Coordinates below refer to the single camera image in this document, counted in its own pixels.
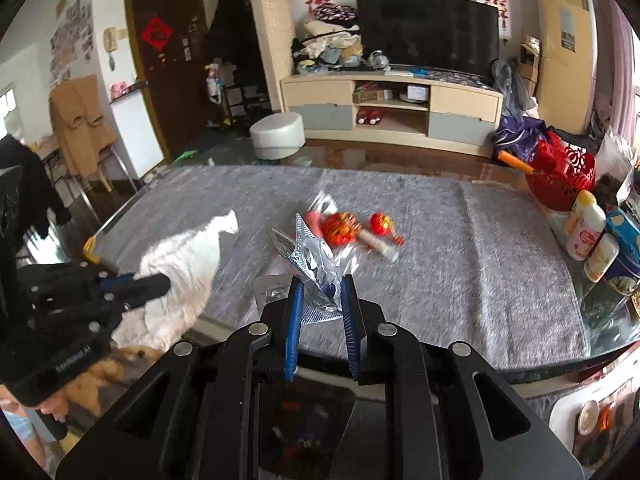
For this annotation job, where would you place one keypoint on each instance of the red yellow patterned wrapper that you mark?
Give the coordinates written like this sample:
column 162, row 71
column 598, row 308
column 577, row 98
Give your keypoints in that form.
column 340, row 227

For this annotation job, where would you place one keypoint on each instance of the silver foil wrapper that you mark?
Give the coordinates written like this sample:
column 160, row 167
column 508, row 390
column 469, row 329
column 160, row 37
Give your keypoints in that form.
column 310, row 260

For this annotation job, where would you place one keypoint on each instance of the clear blister pack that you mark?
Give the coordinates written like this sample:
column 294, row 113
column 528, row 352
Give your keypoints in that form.
column 267, row 295

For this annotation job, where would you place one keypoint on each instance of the small red ornament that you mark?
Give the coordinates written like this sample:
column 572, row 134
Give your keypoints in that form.
column 381, row 222

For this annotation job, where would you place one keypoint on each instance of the blue tin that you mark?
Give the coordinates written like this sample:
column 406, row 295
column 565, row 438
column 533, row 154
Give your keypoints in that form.
column 625, row 255

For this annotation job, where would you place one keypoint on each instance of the pile of clothes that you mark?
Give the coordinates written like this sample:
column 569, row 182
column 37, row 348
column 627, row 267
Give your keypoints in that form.
column 325, row 42

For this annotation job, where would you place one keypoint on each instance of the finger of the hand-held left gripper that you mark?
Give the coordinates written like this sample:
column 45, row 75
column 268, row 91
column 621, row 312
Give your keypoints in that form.
column 145, row 287

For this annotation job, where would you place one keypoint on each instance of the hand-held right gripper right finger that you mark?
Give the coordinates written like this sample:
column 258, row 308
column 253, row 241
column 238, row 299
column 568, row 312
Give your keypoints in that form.
column 351, row 330

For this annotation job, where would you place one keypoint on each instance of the black television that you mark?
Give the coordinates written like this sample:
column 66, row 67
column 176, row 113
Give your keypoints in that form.
column 425, row 35

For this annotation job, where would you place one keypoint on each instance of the grey jacket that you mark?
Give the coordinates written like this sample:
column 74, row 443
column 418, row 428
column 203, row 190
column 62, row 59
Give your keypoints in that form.
column 510, row 90

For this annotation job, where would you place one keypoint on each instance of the person's left hand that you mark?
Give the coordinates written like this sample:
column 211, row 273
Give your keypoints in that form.
column 50, row 402

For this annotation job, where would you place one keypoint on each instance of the white bottle pink label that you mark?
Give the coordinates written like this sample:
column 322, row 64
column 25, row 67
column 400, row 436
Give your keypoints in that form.
column 585, row 230

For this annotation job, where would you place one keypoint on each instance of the white board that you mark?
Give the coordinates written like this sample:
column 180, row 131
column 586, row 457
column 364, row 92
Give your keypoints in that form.
column 137, row 135

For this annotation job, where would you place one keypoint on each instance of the beige television cabinet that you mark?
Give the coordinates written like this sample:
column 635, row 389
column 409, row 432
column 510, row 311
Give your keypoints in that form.
column 315, row 95

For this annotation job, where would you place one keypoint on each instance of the furry brown grey plush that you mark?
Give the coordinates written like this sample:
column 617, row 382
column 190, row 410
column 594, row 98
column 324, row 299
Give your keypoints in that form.
column 110, row 375

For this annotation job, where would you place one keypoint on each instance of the red toy car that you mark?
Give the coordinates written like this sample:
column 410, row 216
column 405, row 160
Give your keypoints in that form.
column 369, row 116

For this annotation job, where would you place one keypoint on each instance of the pink curtain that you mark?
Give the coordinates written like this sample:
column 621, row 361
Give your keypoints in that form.
column 612, row 60

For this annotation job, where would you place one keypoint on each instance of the red diamond door decoration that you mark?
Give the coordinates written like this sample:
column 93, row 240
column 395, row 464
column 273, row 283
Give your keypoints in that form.
column 156, row 33

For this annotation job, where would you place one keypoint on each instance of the beige standing air conditioner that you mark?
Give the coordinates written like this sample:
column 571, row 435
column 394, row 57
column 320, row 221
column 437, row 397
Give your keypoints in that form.
column 565, row 75

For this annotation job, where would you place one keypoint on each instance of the beige coat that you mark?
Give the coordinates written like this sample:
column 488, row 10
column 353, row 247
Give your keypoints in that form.
column 80, row 125

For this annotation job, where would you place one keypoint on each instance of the red basket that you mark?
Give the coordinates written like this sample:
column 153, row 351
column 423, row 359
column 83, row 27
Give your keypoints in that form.
column 560, row 175

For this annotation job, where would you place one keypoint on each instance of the small white bottle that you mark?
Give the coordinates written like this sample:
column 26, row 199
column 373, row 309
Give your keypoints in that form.
column 601, row 257

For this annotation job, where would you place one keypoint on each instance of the yellow table corner guard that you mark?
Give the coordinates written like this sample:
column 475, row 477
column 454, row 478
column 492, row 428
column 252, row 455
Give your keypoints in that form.
column 91, row 250

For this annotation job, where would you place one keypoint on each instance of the dark coats on rack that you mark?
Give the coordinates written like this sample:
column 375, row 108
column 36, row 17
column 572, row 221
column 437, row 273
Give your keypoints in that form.
column 235, row 30

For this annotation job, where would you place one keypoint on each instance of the large white paper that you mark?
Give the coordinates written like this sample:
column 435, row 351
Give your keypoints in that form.
column 175, row 270

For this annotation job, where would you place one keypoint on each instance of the dark brown door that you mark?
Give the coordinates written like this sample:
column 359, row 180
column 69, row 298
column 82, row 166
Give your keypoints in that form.
column 160, row 95

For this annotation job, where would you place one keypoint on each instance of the wall intercom phone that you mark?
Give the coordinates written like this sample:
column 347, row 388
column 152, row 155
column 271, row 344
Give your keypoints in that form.
column 110, row 40

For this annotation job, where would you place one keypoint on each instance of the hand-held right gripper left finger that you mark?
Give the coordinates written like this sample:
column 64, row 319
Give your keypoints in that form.
column 292, row 330

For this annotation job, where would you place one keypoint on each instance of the cardboard box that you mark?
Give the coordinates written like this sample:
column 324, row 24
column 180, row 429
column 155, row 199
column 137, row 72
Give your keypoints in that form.
column 529, row 60

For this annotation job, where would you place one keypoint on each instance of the orange stick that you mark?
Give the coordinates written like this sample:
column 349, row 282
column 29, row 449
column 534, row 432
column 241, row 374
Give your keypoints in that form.
column 515, row 161

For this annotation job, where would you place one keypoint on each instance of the grey table mat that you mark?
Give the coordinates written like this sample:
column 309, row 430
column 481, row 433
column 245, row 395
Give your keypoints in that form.
column 450, row 270

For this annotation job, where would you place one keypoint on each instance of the white round stool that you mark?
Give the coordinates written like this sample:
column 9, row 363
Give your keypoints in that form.
column 276, row 135

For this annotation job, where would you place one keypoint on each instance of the person's leg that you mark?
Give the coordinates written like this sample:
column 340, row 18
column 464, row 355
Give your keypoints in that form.
column 20, row 435

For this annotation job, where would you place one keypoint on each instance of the purple cloth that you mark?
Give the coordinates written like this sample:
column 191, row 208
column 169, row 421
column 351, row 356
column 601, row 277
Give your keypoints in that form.
column 517, row 137

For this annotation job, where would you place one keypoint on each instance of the clear plastic wrapper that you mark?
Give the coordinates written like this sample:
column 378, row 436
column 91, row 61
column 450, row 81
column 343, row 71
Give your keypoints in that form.
column 320, row 207

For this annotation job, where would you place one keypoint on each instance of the wall photo collage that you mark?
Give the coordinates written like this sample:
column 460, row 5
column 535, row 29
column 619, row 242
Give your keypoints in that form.
column 70, row 40

